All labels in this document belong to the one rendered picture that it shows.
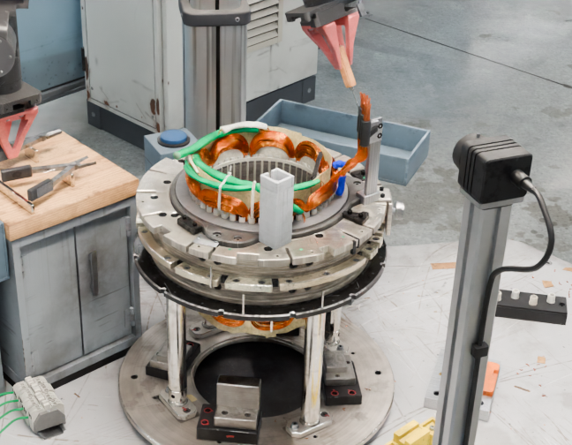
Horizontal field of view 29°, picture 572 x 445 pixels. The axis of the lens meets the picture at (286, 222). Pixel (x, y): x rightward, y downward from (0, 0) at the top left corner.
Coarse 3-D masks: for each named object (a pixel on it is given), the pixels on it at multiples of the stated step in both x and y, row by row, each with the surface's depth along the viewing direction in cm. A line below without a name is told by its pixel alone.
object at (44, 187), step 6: (48, 180) 143; (36, 186) 141; (42, 186) 142; (48, 186) 143; (30, 192) 140; (36, 192) 141; (42, 192) 142; (48, 192) 143; (30, 198) 141; (36, 198) 141
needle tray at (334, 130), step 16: (272, 112) 172; (288, 112) 175; (304, 112) 174; (320, 112) 172; (336, 112) 171; (288, 128) 175; (304, 128) 175; (320, 128) 174; (336, 128) 172; (352, 128) 171; (384, 128) 169; (400, 128) 168; (416, 128) 167; (320, 144) 163; (336, 144) 162; (352, 144) 170; (384, 144) 170; (400, 144) 169; (416, 144) 168; (384, 160) 160; (400, 160) 158; (416, 160) 162; (384, 176) 161; (400, 176) 160
